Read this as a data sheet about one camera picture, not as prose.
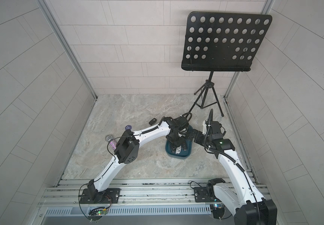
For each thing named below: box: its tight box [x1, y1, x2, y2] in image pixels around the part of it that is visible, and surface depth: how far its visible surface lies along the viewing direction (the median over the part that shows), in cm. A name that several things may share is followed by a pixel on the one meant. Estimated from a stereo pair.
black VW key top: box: [148, 117, 157, 126], surface depth 103 cm
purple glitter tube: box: [105, 134, 118, 150], surface depth 89 cm
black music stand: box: [181, 12, 273, 119], surface depth 67 cm
